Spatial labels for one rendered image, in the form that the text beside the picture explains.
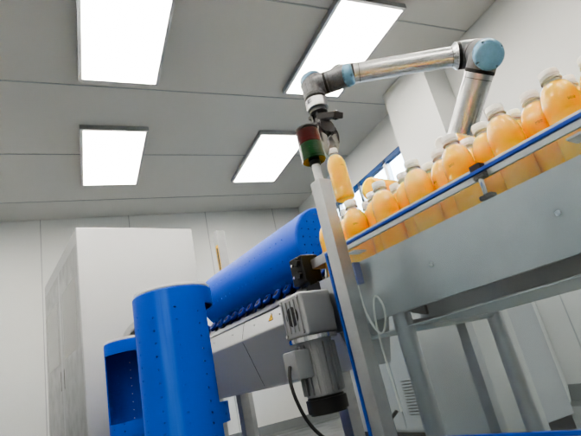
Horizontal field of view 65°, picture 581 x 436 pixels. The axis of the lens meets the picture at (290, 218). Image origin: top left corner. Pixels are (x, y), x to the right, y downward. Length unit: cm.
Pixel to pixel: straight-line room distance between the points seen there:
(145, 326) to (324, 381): 68
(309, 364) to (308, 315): 13
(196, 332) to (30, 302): 531
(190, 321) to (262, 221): 606
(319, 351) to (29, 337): 570
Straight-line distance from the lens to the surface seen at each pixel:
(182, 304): 164
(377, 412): 110
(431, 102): 484
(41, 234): 711
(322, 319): 131
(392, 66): 209
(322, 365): 129
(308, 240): 168
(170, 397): 162
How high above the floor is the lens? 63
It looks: 19 degrees up
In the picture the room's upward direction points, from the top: 13 degrees counter-clockwise
